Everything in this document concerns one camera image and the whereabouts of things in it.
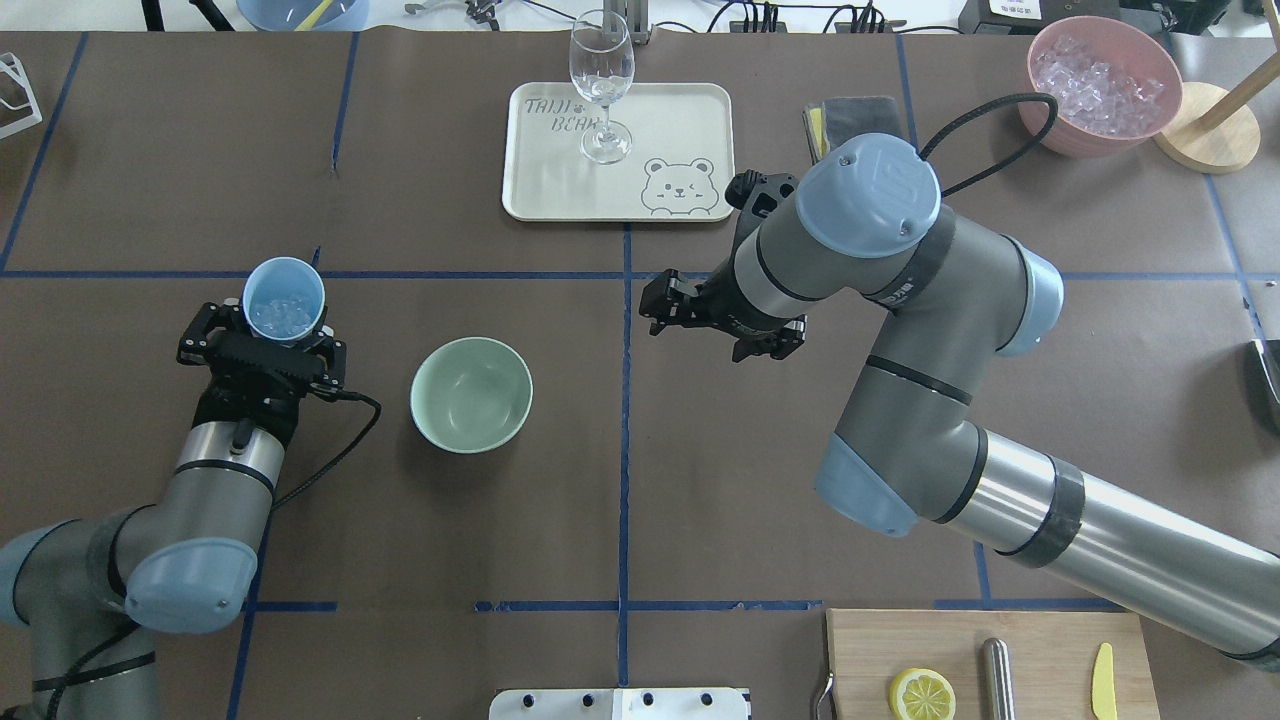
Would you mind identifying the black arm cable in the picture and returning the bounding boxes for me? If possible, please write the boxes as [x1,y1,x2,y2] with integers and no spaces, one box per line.
[45,389,383,720]
[918,94,1060,199]

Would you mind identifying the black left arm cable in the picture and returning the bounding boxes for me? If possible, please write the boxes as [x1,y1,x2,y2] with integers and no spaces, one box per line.
[45,389,383,720]

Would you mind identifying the white wire rack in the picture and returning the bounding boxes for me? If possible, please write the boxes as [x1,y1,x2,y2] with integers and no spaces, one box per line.
[1,53,44,140]

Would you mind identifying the clear wine glass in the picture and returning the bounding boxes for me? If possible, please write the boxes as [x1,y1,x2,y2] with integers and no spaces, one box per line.
[568,8,635,165]

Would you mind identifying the clear ice cubes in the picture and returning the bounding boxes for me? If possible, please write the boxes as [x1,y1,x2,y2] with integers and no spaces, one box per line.
[248,293,315,341]

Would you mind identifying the cream bear tray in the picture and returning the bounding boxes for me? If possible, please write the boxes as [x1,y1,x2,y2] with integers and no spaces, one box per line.
[502,82,736,222]

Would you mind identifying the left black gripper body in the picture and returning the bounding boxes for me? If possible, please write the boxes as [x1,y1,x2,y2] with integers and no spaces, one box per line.
[191,332,317,448]

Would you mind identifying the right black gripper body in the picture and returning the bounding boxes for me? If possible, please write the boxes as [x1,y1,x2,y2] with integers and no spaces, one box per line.
[694,169,806,363]

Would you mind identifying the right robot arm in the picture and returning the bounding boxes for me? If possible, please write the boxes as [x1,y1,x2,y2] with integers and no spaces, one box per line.
[639,133,1279,673]

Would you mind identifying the lemon half slice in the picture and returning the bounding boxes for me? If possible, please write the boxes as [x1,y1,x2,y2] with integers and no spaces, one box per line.
[887,667,957,720]

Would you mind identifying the wooden round stand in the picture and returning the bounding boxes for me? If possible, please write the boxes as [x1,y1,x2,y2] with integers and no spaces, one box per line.
[1155,53,1279,174]

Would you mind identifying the pink bowl of ice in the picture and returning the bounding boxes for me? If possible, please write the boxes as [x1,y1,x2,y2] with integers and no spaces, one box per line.
[1024,15,1183,158]

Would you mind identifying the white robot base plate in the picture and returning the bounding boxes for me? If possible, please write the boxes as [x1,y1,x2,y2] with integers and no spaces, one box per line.
[488,687,753,719]

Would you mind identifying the blue bowl at back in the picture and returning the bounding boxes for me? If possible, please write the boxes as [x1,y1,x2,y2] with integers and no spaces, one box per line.
[236,1,371,32]

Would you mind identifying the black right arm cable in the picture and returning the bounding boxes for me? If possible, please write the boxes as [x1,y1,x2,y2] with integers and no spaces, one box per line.
[918,94,1060,199]

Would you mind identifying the green bowl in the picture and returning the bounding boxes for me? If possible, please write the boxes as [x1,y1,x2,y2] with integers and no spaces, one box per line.
[410,337,534,454]

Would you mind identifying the grey folded cloth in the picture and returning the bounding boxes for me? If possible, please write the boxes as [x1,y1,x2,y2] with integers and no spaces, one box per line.
[803,96,906,164]

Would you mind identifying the black device at right edge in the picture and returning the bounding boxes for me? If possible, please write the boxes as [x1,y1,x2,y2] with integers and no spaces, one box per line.
[1245,340,1279,436]

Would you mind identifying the light blue plastic cup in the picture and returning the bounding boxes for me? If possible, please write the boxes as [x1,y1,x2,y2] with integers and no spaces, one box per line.
[241,258,326,345]

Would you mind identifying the metal cylinder handle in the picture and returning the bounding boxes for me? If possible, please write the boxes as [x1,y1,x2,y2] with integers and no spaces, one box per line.
[980,637,1016,719]

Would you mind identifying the yellow plastic knife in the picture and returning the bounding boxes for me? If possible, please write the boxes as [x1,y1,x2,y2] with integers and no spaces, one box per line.
[1091,642,1117,720]

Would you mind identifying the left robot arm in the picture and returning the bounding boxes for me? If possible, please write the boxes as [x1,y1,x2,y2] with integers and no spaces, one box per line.
[3,299,346,719]

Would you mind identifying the wooden cutting board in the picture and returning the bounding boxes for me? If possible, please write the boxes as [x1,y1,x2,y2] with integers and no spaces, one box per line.
[826,609,1161,719]

